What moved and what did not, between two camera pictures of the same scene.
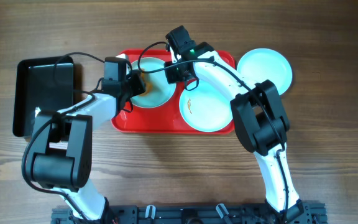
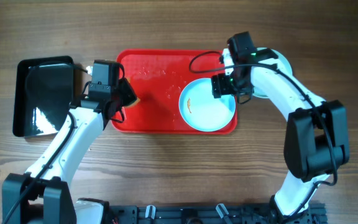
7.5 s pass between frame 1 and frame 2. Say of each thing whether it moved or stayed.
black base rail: stayed
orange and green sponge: moved
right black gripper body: moved
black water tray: stayed
